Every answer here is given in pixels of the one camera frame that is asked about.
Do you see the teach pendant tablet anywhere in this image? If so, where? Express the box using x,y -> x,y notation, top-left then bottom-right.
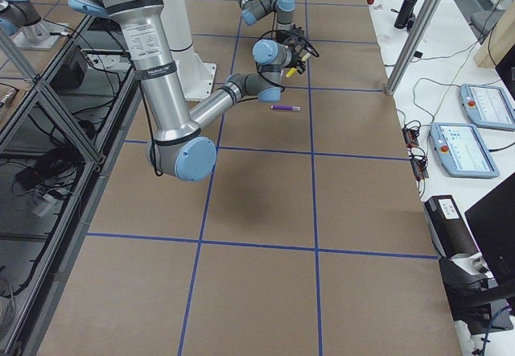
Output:
429,122 -> 500,179
459,84 -> 514,131

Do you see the black water bottle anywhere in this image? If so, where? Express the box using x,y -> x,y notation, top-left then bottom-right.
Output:
393,0 -> 418,31

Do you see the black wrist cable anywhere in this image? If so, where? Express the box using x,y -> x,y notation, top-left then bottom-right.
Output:
257,29 -> 321,99

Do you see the black monitor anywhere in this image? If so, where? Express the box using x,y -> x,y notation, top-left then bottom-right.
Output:
465,174 -> 514,284

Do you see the far teach pendant tablet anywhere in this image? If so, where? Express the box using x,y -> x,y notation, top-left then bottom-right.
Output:
459,84 -> 514,131

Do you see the purple marker pen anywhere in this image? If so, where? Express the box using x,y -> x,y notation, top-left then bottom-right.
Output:
270,105 -> 301,111

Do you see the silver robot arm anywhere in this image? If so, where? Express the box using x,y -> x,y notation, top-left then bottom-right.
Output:
68,0 -> 319,182
237,0 -> 305,45

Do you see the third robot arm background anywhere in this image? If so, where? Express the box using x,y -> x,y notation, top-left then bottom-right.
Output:
1,0 -> 67,51

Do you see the small electronics board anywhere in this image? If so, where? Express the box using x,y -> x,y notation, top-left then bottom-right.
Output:
402,120 -> 428,182

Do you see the black box with label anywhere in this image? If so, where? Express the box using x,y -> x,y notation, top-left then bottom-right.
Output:
424,195 -> 479,259

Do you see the near teach pendant tablet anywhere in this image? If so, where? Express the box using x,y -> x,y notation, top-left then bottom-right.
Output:
429,122 -> 500,179

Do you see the yellow marker pen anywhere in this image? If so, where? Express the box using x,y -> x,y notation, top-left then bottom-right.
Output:
285,52 -> 311,78

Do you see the aluminium frame post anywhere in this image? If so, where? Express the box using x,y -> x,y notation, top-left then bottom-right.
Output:
385,0 -> 441,96

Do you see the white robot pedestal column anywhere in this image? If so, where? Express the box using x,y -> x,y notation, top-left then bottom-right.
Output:
161,0 -> 217,101

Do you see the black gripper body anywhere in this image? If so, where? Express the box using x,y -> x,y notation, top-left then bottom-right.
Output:
281,48 -> 299,68
275,30 -> 299,44

